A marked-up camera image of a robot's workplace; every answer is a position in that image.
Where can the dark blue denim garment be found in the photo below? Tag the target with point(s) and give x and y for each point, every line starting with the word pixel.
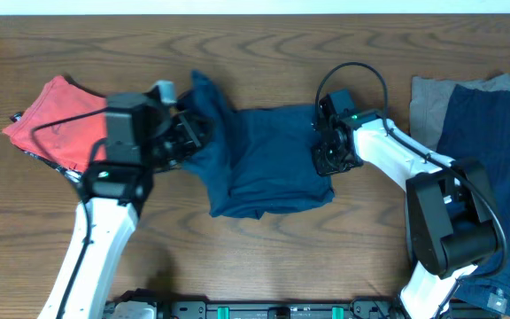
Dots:
pixel 477 124

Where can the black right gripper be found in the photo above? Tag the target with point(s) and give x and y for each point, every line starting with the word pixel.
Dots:
pixel 324 167

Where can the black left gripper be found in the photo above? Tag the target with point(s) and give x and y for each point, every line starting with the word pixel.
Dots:
pixel 191 131

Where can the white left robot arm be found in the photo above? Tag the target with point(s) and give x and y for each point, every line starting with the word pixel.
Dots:
pixel 146 133

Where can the red folded t-shirt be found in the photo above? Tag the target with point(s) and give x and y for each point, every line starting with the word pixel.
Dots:
pixel 68 144

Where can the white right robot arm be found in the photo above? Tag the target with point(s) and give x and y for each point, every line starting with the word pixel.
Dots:
pixel 451 213

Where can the black white printed garment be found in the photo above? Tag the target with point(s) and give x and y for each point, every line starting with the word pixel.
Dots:
pixel 72 176

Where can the dark blue denim shorts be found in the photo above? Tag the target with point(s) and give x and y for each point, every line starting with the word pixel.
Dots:
pixel 258 160

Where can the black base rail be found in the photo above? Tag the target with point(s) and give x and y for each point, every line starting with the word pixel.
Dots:
pixel 143 304

